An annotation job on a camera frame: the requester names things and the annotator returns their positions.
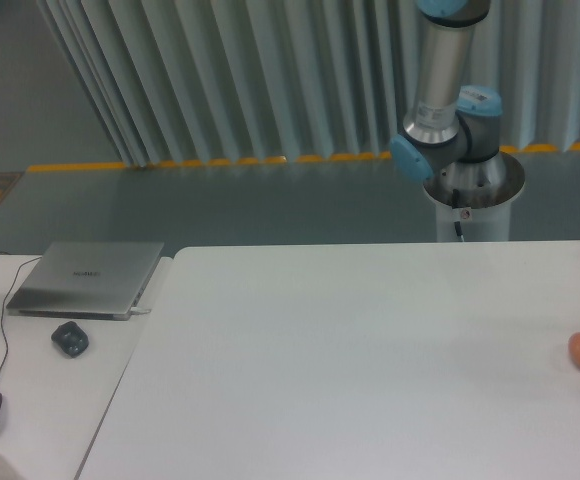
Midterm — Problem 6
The pleated grey curtain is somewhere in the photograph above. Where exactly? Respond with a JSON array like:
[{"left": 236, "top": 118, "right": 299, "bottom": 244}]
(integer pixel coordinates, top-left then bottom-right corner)
[{"left": 39, "top": 1, "right": 580, "bottom": 168}]

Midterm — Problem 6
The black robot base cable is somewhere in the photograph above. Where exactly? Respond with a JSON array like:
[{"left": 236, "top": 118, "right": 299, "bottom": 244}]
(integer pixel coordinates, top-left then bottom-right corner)
[{"left": 450, "top": 188, "right": 467, "bottom": 244}]

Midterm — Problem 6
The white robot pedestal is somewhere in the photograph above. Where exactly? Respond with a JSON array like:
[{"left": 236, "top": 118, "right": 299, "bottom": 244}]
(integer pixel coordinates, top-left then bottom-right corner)
[{"left": 423, "top": 152, "right": 526, "bottom": 242}]

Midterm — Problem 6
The black earbuds case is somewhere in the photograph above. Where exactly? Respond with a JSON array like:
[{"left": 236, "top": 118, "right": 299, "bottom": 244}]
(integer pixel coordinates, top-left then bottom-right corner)
[{"left": 51, "top": 321, "right": 90, "bottom": 358}]

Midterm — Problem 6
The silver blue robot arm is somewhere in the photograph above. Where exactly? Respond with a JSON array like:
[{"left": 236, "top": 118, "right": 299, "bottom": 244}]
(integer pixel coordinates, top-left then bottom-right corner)
[{"left": 389, "top": 1, "right": 502, "bottom": 182}]

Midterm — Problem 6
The black mouse cable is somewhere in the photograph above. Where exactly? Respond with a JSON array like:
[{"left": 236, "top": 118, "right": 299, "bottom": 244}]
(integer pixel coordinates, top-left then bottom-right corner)
[{"left": 0, "top": 250, "right": 45, "bottom": 396}]

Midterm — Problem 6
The silver closed laptop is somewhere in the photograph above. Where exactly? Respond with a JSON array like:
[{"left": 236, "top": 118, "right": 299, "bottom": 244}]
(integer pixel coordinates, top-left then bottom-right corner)
[{"left": 7, "top": 241, "right": 164, "bottom": 320}]

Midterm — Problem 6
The white side table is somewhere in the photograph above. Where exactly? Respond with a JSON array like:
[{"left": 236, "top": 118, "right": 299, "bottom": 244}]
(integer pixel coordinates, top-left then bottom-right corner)
[{"left": 0, "top": 255, "right": 171, "bottom": 479}]

